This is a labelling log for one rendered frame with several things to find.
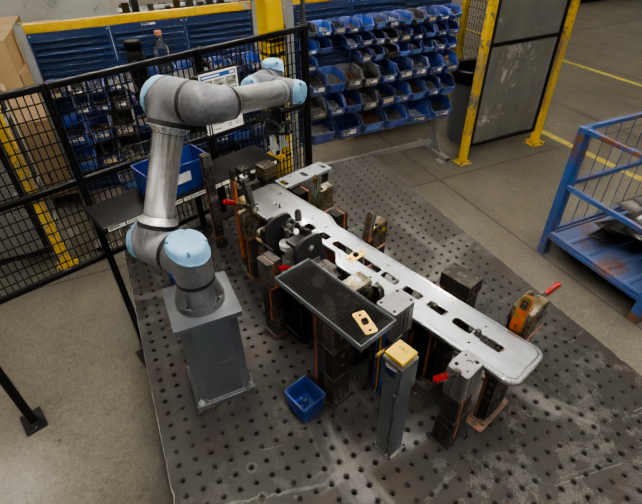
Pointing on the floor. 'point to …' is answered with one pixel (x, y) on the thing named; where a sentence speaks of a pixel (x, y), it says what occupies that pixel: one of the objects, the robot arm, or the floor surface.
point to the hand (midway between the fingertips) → (276, 150)
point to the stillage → (609, 223)
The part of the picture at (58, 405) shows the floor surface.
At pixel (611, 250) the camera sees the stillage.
